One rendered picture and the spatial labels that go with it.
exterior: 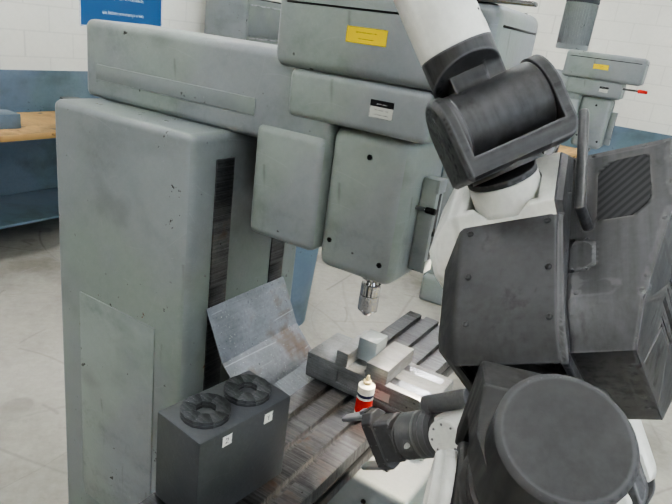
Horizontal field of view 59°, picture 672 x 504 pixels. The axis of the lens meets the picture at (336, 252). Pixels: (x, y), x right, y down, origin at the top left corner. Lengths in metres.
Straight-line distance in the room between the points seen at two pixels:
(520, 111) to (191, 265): 0.93
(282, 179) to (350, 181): 0.17
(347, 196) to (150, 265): 0.54
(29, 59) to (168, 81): 4.11
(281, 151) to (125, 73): 0.53
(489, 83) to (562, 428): 0.41
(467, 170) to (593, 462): 0.35
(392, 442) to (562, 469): 0.70
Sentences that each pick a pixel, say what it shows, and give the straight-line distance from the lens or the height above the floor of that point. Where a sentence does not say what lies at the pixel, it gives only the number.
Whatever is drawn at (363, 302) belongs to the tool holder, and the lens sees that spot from 1.42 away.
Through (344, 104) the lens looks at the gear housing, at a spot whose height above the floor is 1.68.
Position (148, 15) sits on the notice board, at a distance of 6.33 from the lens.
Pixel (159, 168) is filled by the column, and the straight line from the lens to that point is 1.45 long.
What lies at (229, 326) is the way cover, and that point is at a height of 1.06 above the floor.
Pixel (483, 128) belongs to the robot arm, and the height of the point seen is 1.73.
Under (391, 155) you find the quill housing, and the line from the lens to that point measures 1.22.
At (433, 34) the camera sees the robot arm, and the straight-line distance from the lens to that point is 0.75.
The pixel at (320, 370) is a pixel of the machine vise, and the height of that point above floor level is 0.99.
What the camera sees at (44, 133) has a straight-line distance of 4.78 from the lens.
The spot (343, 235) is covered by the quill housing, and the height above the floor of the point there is 1.40.
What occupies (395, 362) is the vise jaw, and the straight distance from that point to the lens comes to 1.51.
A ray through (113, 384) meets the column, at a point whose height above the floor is 0.81.
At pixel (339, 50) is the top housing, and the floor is 1.78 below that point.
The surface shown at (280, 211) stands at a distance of 1.37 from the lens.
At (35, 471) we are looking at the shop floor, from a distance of 2.85.
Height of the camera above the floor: 1.81
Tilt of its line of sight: 20 degrees down
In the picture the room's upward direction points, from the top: 8 degrees clockwise
